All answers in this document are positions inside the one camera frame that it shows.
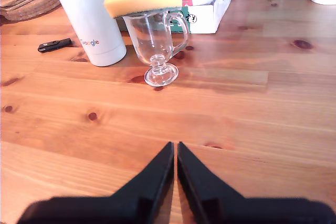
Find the white Google steel bottle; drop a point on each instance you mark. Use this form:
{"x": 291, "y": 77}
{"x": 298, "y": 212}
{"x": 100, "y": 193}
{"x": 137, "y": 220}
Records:
{"x": 86, "y": 11}

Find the clear footed glass cup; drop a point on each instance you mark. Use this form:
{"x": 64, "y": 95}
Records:
{"x": 155, "y": 62}

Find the green and white carton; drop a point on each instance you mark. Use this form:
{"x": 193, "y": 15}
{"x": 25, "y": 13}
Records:
{"x": 207, "y": 19}

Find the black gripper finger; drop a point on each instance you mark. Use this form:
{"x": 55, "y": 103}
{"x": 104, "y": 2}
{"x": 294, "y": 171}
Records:
{"x": 199, "y": 182}
{"x": 155, "y": 182}

